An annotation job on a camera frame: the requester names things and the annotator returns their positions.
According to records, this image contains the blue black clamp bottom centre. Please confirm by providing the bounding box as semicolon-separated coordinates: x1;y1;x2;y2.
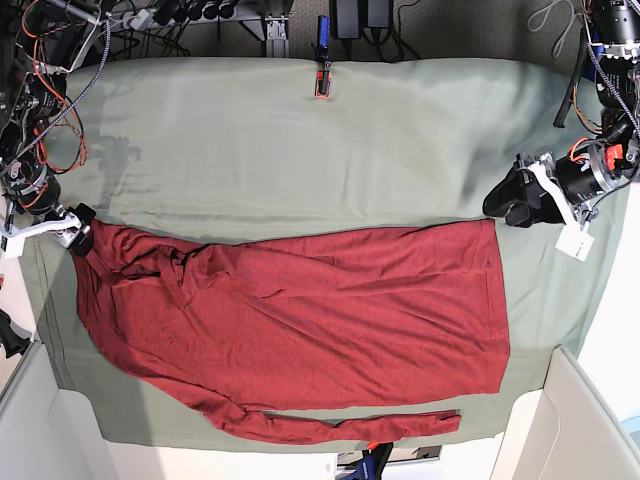
339;442;394;480

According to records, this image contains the white bin left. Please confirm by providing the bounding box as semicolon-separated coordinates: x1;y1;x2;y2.
0;340;120;480

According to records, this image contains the grey looped cable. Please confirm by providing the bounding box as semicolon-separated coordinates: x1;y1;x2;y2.
528;0;584;59

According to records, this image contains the white bin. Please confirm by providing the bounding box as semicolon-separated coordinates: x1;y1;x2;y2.
491;347;639;480
0;340;120;480

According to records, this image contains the black clamp far left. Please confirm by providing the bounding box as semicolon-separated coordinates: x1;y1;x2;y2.
0;310;31;359

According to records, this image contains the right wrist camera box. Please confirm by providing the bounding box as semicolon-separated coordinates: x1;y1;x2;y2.
1;235;25;259

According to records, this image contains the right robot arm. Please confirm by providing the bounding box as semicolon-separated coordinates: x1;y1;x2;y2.
1;1;114;256

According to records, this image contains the red long-sleeve T-shirt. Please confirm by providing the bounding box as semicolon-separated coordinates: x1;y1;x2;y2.
73;219;510;445

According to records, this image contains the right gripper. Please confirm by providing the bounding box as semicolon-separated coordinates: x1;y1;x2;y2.
1;169;96;256

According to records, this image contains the blue black clamp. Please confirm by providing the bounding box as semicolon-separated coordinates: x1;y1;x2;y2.
314;15;331;98
339;442;394;480

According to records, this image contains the blue black clamp top centre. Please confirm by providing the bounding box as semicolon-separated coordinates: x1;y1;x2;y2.
314;15;331;98

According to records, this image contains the black power adapter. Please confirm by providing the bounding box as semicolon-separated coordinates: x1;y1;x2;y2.
329;0;393;40

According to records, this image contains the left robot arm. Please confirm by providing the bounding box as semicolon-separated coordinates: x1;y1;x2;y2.
482;1;639;232

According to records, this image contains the white bin right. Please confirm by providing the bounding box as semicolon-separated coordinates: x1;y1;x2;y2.
491;347;639;480

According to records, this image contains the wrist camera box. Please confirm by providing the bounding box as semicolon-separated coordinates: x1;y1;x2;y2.
1;235;25;259
555;226;594;262

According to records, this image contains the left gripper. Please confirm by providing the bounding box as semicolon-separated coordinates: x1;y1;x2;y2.
482;137;639;229

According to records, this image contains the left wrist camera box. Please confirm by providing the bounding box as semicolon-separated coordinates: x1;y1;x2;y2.
555;226;594;262

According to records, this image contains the grey metal table bracket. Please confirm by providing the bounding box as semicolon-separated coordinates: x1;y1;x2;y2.
263;16;290;58

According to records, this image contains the green table cloth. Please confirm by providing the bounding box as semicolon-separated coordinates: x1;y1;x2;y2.
19;57;639;453

